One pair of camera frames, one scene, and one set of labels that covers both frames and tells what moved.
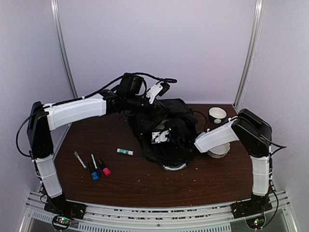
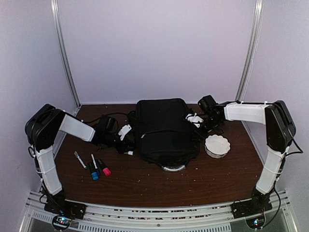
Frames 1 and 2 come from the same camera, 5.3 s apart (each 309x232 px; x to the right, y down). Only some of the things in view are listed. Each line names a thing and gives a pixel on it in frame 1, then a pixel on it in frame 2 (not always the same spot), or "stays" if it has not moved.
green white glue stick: (126, 152) stays
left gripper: (155, 106) -> (122, 148)
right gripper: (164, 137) -> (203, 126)
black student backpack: (171, 113) stays
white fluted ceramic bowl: (220, 152) stays
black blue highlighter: (93, 171) stays
